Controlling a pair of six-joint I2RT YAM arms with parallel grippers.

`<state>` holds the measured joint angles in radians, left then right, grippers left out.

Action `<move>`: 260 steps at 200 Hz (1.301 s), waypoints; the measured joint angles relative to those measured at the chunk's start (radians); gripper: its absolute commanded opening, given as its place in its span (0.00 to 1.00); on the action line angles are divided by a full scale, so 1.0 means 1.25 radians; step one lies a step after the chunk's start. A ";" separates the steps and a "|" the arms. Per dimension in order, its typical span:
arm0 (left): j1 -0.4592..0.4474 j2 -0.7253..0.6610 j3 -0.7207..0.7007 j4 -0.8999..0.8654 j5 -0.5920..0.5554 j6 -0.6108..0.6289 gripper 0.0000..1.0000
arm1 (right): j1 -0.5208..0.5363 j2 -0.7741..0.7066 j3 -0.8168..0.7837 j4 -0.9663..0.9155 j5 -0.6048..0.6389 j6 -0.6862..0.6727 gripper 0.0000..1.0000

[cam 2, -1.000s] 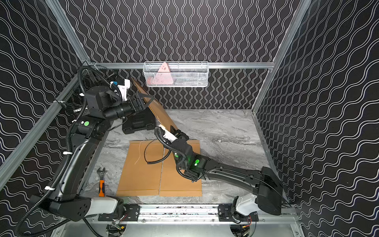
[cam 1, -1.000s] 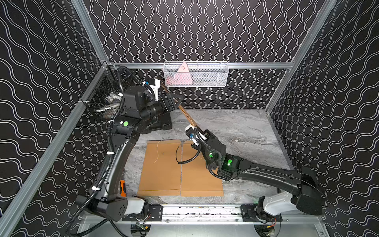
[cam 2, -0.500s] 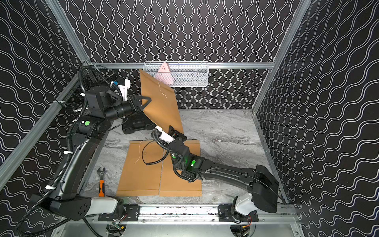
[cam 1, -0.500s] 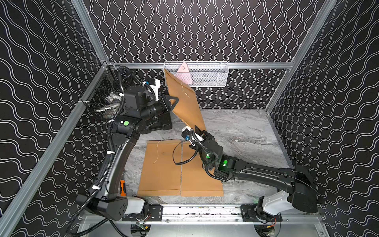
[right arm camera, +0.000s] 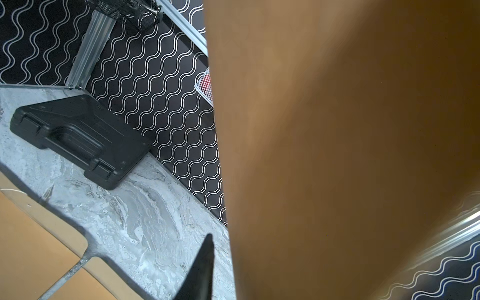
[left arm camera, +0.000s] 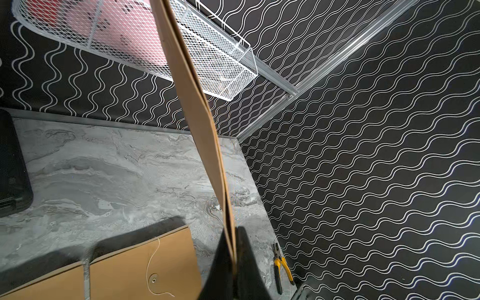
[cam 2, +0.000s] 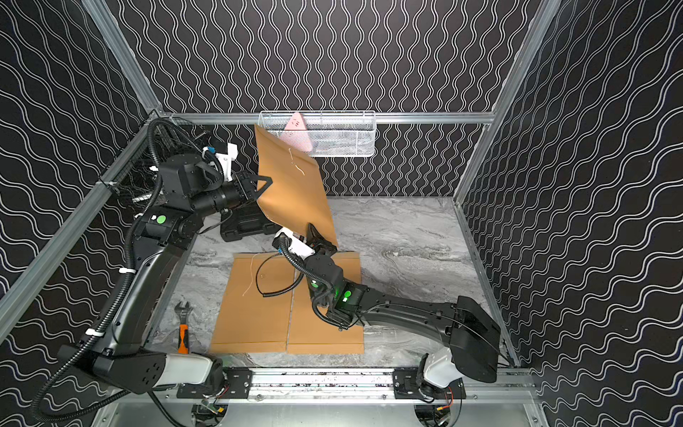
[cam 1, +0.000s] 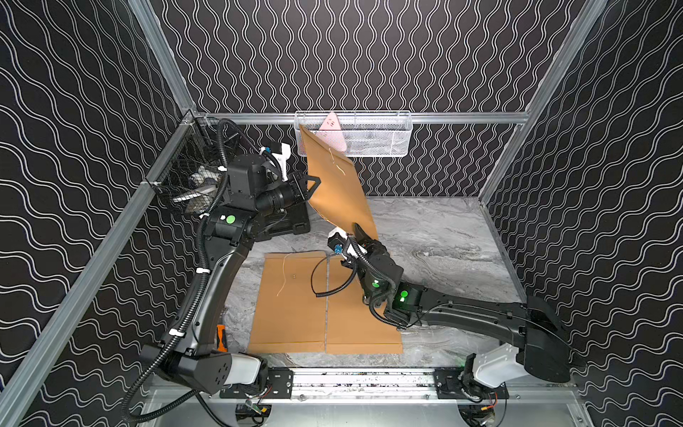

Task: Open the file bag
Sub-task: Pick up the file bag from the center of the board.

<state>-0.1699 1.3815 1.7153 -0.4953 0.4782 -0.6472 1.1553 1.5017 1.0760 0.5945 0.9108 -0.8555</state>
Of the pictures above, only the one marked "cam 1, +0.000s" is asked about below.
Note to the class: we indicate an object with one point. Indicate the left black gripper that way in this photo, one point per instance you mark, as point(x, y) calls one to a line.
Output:
point(301, 192)

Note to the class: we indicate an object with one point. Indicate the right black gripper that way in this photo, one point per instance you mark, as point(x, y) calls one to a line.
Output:
point(371, 246)

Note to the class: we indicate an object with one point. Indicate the brown file bag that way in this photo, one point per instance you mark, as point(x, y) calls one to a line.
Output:
point(340, 199)
point(351, 329)
point(288, 317)

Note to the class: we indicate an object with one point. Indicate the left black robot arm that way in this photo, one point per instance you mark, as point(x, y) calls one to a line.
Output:
point(187, 354)

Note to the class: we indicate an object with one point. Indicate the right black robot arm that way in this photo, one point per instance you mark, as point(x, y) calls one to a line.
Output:
point(533, 340)

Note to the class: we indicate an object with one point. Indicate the black plastic tool case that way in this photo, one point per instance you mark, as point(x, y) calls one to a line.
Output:
point(291, 220)

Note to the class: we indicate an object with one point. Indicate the pink triangular board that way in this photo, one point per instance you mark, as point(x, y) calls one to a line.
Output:
point(331, 134)

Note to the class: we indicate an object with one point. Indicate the white object in black basket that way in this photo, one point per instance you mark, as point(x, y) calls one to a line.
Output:
point(203, 186)

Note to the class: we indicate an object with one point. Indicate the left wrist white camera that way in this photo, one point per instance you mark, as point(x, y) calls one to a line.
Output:
point(281, 152)

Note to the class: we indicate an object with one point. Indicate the white wire mesh basket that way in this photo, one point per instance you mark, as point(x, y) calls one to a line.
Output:
point(369, 133)

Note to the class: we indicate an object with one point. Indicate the black wire mesh basket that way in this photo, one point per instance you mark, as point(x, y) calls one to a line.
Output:
point(202, 144)

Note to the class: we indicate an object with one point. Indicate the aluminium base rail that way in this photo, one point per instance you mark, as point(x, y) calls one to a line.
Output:
point(400, 385)

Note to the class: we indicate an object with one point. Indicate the orange handled tool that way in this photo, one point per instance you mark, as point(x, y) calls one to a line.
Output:
point(221, 339)

